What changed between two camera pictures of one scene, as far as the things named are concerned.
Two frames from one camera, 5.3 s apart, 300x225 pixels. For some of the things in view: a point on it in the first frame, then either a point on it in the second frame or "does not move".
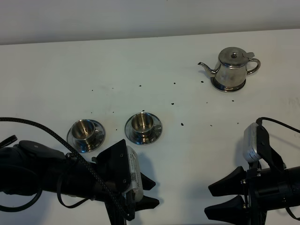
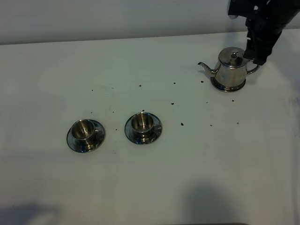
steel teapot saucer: x=221 y=87 does not move
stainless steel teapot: x=234 y=66 does not move
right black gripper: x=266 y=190 -> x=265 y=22
